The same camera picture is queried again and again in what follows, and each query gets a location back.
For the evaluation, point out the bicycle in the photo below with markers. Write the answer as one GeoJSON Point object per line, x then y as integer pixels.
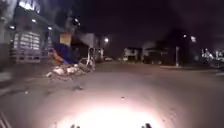
{"type": "Point", "coordinates": [88, 61]}

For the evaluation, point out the car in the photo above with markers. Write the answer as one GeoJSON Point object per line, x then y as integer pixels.
{"type": "Point", "coordinates": [108, 59]}

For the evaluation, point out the dark building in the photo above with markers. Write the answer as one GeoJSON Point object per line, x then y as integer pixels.
{"type": "Point", "coordinates": [156, 51]}

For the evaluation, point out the grey asphalt road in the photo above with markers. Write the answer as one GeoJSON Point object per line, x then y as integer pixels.
{"type": "Point", "coordinates": [133, 90]}

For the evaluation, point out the blue tarp heap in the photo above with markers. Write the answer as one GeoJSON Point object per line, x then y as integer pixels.
{"type": "Point", "coordinates": [63, 52]}

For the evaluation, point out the pole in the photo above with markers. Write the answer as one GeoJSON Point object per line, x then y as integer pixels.
{"type": "Point", "coordinates": [177, 56]}

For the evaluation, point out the robot's own part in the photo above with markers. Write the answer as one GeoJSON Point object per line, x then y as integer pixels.
{"type": "Point", "coordinates": [146, 125]}
{"type": "Point", "coordinates": [75, 126]}

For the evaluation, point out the street lamp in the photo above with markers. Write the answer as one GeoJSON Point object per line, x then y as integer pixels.
{"type": "Point", "coordinates": [106, 40]}

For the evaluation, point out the large building with lit windows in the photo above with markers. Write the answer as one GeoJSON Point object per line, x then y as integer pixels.
{"type": "Point", "coordinates": [28, 36]}

